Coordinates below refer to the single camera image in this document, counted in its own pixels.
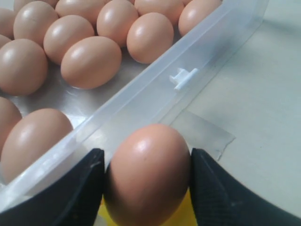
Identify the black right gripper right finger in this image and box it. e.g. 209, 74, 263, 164
190, 148, 301, 226

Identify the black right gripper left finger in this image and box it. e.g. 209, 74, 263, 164
0, 148, 105, 226

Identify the yellow plastic egg tray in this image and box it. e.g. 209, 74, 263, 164
94, 189, 197, 226

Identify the clear tape strip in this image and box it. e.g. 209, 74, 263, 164
172, 111, 235, 161

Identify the clear plastic egg bin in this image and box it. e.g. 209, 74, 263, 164
0, 0, 268, 210

